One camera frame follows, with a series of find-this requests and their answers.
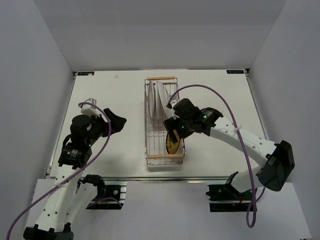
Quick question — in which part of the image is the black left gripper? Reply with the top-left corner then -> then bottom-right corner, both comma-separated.
86,108 -> 127,146

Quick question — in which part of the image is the plain white plate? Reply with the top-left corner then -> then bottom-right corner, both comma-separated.
156,80 -> 172,119

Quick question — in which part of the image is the yellow patterned plate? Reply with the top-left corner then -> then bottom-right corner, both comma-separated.
165,134 -> 181,154

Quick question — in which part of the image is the metal wire dish rack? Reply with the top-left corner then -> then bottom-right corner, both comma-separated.
144,76 -> 186,168

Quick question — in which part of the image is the white plate with red characters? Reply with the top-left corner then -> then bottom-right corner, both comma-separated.
148,80 -> 154,119

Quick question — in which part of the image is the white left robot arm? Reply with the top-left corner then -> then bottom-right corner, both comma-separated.
23,107 -> 127,240

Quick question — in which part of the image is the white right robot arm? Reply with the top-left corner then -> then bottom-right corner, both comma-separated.
163,98 -> 295,200

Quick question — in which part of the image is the blue table label left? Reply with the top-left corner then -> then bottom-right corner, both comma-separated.
77,71 -> 95,76

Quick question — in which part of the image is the blue table label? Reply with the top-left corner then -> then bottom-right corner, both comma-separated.
77,71 -> 95,76
226,69 -> 244,74

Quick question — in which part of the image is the blue table label right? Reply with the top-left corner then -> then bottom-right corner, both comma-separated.
226,69 -> 244,74

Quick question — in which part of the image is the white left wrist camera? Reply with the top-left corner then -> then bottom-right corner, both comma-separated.
78,98 -> 100,117

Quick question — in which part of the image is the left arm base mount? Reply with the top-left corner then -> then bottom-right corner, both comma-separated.
78,174 -> 127,210

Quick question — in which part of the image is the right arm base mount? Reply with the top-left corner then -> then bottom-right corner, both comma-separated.
205,184 -> 253,213

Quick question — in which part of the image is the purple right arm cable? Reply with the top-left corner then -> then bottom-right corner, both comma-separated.
166,84 -> 266,229

